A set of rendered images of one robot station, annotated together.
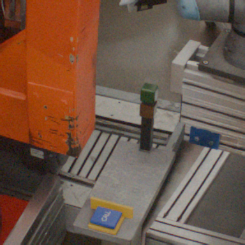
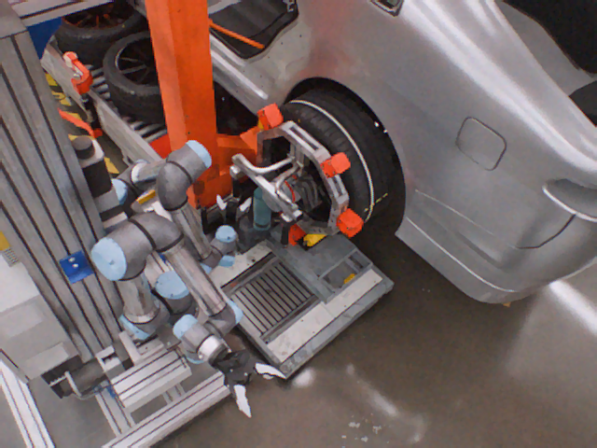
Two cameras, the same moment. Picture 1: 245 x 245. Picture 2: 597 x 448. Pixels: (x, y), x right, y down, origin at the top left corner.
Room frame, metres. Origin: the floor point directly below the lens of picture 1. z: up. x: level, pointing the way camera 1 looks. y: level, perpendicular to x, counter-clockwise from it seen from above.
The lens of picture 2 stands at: (3.12, -1.05, 2.74)
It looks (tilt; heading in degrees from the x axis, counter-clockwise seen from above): 55 degrees down; 118
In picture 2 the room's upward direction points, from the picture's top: 6 degrees clockwise
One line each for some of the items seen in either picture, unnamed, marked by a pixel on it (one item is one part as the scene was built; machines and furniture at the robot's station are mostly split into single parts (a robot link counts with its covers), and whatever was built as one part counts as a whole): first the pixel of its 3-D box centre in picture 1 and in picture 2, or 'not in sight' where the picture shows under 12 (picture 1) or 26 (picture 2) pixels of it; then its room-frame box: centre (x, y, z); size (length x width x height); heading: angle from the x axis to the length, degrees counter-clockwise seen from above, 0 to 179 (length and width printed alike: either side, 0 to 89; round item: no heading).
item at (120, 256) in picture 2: not in sight; (134, 287); (2.30, -0.56, 1.19); 0.15 x 0.12 x 0.55; 84
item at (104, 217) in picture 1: (106, 219); not in sight; (1.56, 0.11, 0.47); 0.07 x 0.07 x 0.02; 75
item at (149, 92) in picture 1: (148, 93); not in sight; (1.91, 0.02, 0.64); 0.04 x 0.04 x 0.04; 75
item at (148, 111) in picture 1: (148, 108); not in sight; (1.91, 0.02, 0.59); 0.04 x 0.04 x 0.04; 75
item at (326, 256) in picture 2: not in sight; (315, 229); (2.39, 0.55, 0.32); 0.40 x 0.30 x 0.28; 165
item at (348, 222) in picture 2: not in sight; (349, 223); (2.65, 0.31, 0.85); 0.09 x 0.08 x 0.07; 165
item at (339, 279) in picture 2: not in sight; (318, 254); (2.45, 0.54, 0.13); 0.50 x 0.36 x 0.10; 165
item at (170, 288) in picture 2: not in sight; (173, 291); (2.32, -0.43, 0.98); 0.13 x 0.12 x 0.14; 84
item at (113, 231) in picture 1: (106, 222); not in sight; (1.56, 0.11, 0.45); 0.08 x 0.08 x 0.01; 75
